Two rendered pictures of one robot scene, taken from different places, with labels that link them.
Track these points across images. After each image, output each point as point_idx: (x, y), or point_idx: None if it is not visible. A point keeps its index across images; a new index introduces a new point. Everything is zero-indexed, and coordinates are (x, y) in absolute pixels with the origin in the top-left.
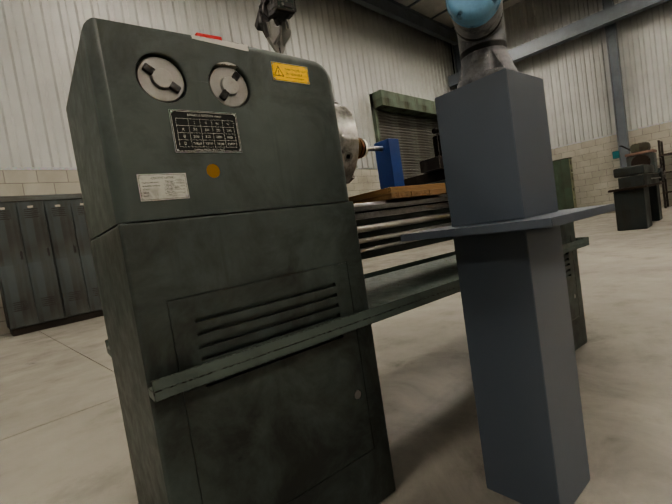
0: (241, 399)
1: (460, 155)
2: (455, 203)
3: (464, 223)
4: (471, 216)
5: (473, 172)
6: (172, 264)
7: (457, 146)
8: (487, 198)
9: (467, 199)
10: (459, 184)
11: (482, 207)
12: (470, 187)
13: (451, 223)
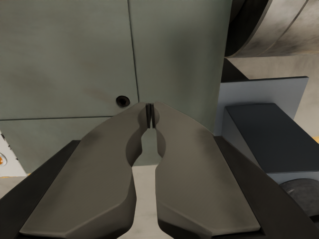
0: None
1: (238, 146)
2: (228, 118)
3: (223, 115)
4: (224, 122)
5: (232, 143)
6: None
7: (240, 150)
8: (225, 137)
9: (227, 127)
10: (231, 130)
11: (224, 131)
12: (229, 134)
13: (225, 107)
